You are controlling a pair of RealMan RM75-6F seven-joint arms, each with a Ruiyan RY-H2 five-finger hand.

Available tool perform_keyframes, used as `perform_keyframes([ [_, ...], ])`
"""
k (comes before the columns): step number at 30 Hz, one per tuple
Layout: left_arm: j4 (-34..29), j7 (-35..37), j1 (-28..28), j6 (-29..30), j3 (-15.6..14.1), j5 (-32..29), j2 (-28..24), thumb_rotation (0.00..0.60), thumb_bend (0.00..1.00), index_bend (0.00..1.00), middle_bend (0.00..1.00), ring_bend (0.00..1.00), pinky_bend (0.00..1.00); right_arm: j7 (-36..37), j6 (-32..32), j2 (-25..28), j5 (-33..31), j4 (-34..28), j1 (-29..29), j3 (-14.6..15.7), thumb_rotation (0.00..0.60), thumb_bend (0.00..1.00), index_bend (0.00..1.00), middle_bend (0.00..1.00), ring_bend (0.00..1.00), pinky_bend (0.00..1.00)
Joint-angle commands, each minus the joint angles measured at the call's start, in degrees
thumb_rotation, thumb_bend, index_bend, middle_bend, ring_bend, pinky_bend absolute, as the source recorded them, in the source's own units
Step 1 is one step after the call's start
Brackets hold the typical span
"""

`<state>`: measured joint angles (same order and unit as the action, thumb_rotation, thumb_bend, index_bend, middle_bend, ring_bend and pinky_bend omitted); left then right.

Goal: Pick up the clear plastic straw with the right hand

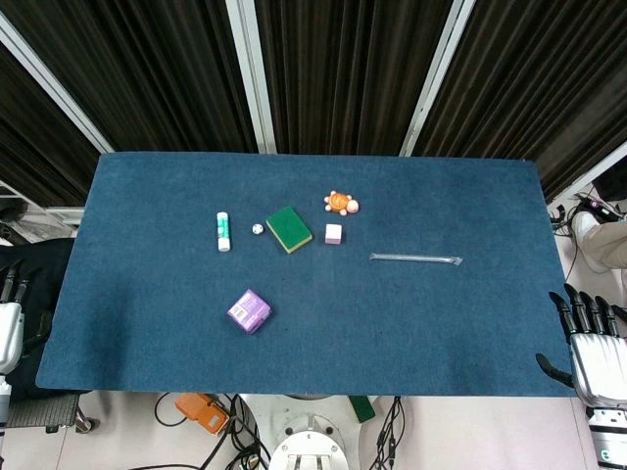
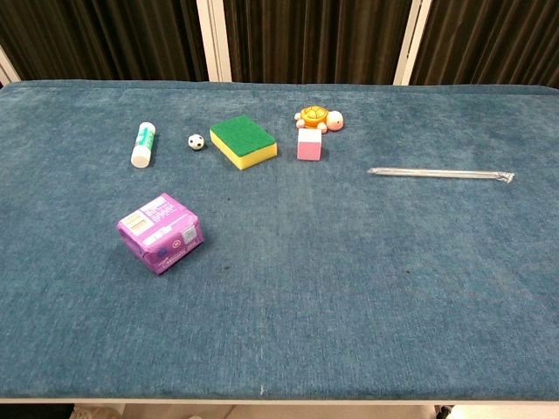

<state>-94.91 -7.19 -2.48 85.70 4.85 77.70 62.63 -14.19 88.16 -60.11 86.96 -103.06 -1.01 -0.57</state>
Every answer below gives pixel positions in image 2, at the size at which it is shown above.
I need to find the white frame post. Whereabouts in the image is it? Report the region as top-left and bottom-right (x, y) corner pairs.
(0, 45), (22, 87)
(392, 0), (434, 86)
(196, 0), (233, 83)

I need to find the green yellow scrubbing sponge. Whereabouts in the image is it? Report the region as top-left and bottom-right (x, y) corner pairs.
(209, 114), (279, 171)

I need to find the green white glue stick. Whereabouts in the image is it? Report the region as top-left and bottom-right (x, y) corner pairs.
(130, 121), (157, 169)

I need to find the pink white cube block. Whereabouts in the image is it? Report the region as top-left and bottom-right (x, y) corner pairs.
(296, 127), (323, 161)

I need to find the clear drinking straw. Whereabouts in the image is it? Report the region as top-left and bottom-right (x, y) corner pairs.
(366, 167), (516, 183)

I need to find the orange turtle toy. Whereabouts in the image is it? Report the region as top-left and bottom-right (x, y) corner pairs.
(293, 106), (345, 134)

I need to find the blue fabric tablecloth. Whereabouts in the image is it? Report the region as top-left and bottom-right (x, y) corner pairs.
(0, 79), (559, 402)

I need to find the purple plastic wrapped package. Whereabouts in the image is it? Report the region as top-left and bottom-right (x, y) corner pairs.
(115, 192), (205, 276)

